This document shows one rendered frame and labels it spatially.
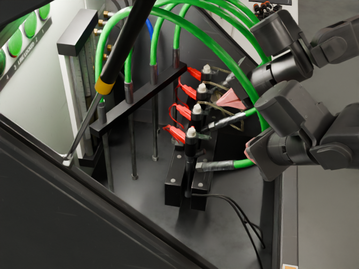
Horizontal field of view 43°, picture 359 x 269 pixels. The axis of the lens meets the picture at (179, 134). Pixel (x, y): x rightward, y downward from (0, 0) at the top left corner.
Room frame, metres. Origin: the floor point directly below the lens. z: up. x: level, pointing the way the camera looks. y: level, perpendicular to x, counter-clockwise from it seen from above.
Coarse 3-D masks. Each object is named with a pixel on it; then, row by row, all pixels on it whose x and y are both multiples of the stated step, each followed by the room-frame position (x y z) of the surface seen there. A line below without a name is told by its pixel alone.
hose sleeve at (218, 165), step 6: (204, 162) 0.62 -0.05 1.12; (210, 162) 0.61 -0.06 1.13; (216, 162) 0.61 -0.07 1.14; (222, 162) 0.60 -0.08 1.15; (228, 162) 0.59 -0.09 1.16; (234, 162) 0.58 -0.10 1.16; (204, 168) 0.61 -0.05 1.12; (210, 168) 0.60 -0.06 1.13; (216, 168) 0.60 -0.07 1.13; (222, 168) 0.59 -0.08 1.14; (228, 168) 0.58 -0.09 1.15; (234, 168) 0.58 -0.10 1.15
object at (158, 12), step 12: (120, 12) 0.71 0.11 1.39; (156, 12) 0.67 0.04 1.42; (168, 12) 0.66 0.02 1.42; (108, 24) 0.73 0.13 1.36; (180, 24) 0.65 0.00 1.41; (192, 24) 0.64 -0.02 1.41; (204, 36) 0.63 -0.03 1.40; (216, 48) 0.61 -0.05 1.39; (96, 60) 0.75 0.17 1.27; (228, 60) 0.60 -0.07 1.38; (96, 72) 0.75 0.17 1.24; (240, 72) 0.59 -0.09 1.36; (252, 96) 0.57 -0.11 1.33; (264, 120) 0.56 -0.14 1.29
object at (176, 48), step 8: (224, 0) 0.95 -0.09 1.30; (232, 0) 0.95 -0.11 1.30; (184, 8) 0.97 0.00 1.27; (240, 8) 0.95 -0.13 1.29; (184, 16) 0.97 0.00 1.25; (248, 16) 0.94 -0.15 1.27; (176, 32) 0.97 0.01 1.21; (176, 40) 0.97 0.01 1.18; (176, 48) 0.97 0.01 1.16; (176, 56) 0.97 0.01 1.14; (176, 64) 0.97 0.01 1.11
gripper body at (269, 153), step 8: (264, 136) 0.53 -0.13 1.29; (272, 136) 0.52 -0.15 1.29; (256, 144) 0.51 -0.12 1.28; (264, 144) 0.52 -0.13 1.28; (272, 144) 0.50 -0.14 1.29; (280, 144) 0.49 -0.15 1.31; (248, 152) 0.50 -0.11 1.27; (256, 152) 0.50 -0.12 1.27; (264, 152) 0.51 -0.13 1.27; (272, 152) 0.50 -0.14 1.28; (280, 152) 0.48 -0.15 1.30; (256, 160) 0.49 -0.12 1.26; (264, 160) 0.50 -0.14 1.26; (272, 160) 0.50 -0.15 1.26; (280, 160) 0.48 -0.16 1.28; (288, 160) 0.47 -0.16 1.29; (264, 168) 0.49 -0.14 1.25; (272, 168) 0.49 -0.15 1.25; (280, 168) 0.50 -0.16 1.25; (264, 176) 0.48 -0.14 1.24; (272, 176) 0.48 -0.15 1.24
